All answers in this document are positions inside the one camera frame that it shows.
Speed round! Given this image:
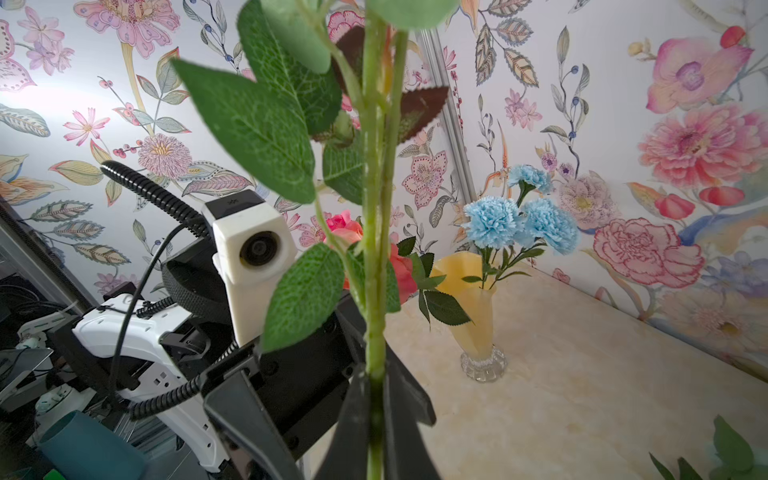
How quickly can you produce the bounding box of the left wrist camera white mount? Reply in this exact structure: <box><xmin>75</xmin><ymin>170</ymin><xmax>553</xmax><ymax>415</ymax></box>
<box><xmin>203</xmin><ymin>190</ymin><xmax>297</xmax><ymax>346</ymax></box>

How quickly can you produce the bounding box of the blue carnation stem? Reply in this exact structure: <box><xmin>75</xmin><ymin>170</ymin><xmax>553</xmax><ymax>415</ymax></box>
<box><xmin>462</xmin><ymin>165</ymin><xmax>580</xmax><ymax>289</ymax></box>

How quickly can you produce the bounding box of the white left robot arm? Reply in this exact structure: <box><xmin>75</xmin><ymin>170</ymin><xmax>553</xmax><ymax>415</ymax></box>
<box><xmin>53</xmin><ymin>161</ymin><xmax>438</xmax><ymax>479</ymax></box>

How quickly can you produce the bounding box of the yellow fluted glass vase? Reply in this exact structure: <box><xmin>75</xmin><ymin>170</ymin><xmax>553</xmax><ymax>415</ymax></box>
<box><xmin>431</xmin><ymin>251</ymin><xmax>507</xmax><ymax>383</ymax></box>

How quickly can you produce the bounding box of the small red rose stem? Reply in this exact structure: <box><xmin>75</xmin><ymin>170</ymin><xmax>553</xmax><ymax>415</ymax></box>
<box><xmin>173</xmin><ymin>1</ymin><xmax>455</xmax><ymax>479</ymax></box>

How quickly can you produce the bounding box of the teal cup in background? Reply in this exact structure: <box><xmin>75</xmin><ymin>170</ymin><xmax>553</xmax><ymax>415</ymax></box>
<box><xmin>39</xmin><ymin>411</ymin><xmax>148</xmax><ymax>480</ymax></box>

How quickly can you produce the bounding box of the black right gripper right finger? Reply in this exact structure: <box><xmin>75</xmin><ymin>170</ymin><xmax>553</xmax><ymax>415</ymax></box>
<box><xmin>384</xmin><ymin>374</ymin><xmax>440</xmax><ymax>480</ymax></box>

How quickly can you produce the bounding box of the light blue rose spray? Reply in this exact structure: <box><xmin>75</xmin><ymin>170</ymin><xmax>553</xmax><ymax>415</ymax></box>
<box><xmin>649</xmin><ymin>415</ymin><xmax>767</xmax><ymax>480</ymax></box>

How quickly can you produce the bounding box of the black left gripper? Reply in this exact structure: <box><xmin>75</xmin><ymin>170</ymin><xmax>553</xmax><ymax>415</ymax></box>
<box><xmin>200</xmin><ymin>293</ymin><xmax>366</xmax><ymax>479</ymax></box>

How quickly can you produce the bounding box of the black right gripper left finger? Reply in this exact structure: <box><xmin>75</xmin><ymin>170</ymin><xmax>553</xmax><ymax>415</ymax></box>
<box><xmin>315</xmin><ymin>371</ymin><xmax>369</xmax><ymax>480</ymax></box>

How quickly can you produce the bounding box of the coral red rose stem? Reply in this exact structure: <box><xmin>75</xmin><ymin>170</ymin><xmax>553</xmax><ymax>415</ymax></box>
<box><xmin>323</xmin><ymin>209</ymin><xmax>472</xmax><ymax>328</ymax></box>

